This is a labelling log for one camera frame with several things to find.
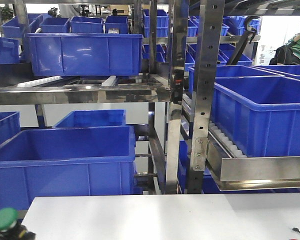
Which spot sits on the green mushroom push button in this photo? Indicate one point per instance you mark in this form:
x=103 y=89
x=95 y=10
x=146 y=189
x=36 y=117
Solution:
x=11 y=228

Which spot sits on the blue bin behind lower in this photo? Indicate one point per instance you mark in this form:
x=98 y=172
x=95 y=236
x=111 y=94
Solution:
x=92 y=118

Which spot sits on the stainless steel shelf rack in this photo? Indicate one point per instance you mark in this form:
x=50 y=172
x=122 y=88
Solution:
x=171 y=116

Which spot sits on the blue bin lower left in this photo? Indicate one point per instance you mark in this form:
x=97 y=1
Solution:
x=66 y=162

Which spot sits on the blue bin upper left shelf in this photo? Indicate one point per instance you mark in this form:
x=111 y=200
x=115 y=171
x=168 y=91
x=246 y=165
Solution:
x=85 y=54

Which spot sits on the large blue bin on shelf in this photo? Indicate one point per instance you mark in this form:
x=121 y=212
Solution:
x=260 y=115

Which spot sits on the person in green shirt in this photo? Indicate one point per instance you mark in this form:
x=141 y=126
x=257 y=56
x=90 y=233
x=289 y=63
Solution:
x=288 y=54

